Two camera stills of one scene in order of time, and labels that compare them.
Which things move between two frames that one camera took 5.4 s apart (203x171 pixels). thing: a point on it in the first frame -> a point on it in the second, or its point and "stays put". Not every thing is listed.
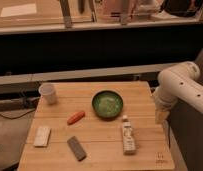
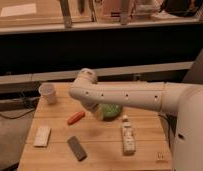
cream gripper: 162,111 -> 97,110
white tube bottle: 129,146 stays put
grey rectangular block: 76,148 stays put
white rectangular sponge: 42,137 stays put
